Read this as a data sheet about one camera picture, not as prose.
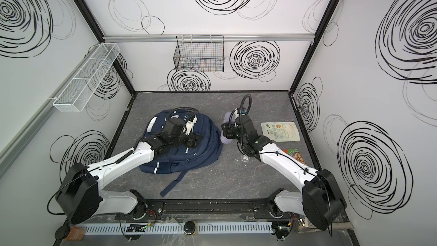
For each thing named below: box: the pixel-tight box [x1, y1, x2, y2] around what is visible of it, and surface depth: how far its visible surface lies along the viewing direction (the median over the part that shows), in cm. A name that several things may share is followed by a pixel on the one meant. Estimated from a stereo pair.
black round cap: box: [54, 225, 71, 240], surface depth 62 cm
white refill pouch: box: [260, 121, 301, 143], surface depth 101 cm
